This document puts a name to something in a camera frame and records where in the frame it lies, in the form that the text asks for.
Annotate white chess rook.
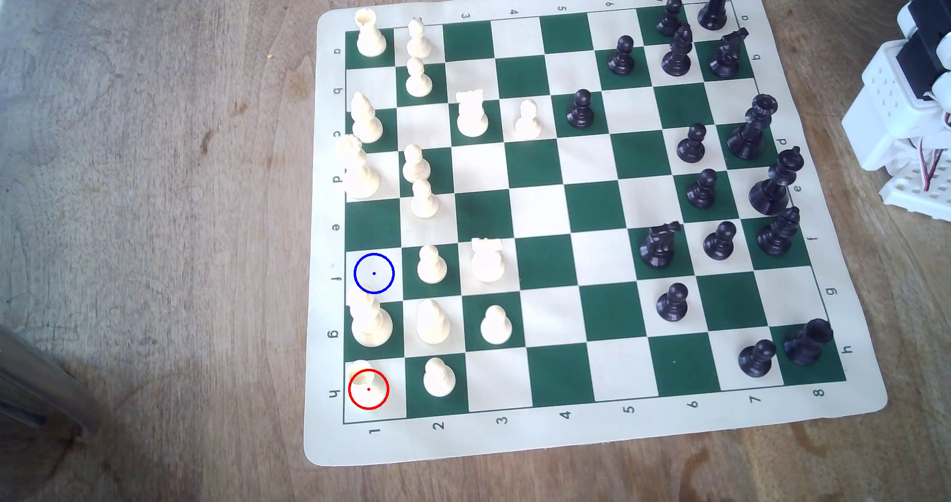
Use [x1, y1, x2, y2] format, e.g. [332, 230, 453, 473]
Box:
[354, 7, 388, 58]
[348, 359, 390, 411]

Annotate white chess knight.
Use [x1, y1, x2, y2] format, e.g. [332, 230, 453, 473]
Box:
[455, 89, 490, 138]
[470, 238, 506, 283]

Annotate white chess pawn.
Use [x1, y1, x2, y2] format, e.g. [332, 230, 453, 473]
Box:
[402, 144, 432, 184]
[406, 17, 433, 59]
[410, 179, 441, 219]
[514, 100, 542, 141]
[417, 245, 449, 285]
[480, 305, 514, 346]
[405, 57, 434, 99]
[423, 357, 457, 399]

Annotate green white chess mat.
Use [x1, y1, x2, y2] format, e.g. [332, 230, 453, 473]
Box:
[303, 0, 889, 467]

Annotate white chess bishop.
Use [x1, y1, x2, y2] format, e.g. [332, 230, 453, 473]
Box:
[350, 91, 384, 145]
[416, 299, 451, 345]

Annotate white chess queen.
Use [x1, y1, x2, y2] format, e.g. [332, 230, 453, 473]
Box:
[338, 134, 381, 200]

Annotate white chess king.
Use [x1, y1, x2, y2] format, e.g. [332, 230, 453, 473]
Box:
[349, 293, 394, 348]

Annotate black chess pawn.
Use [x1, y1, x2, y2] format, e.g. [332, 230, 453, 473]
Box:
[607, 35, 637, 77]
[676, 122, 708, 165]
[703, 220, 738, 261]
[685, 168, 719, 210]
[655, 0, 685, 37]
[566, 89, 596, 130]
[656, 282, 689, 322]
[738, 339, 778, 379]

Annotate black chess knight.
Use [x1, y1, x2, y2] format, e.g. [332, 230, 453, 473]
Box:
[638, 221, 683, 270]
[708, 27, 750, 80]

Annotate black chess bishop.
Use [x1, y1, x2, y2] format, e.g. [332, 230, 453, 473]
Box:
[757, 205, 802, 257]
[660, 23, 695, 78]

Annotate black chess queen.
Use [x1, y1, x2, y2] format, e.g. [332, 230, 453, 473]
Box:
[726, 94, 780, 161]

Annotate black chess king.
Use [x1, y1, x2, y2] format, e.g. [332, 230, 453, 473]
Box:
[748, 146, 805, 217]

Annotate black chess rook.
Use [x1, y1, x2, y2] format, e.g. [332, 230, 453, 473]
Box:
[783, 318, 835, 367]
[697, 0, 732, 31]

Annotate red white servo cable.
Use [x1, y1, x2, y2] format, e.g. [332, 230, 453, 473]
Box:
[918, 137, 951, 191]

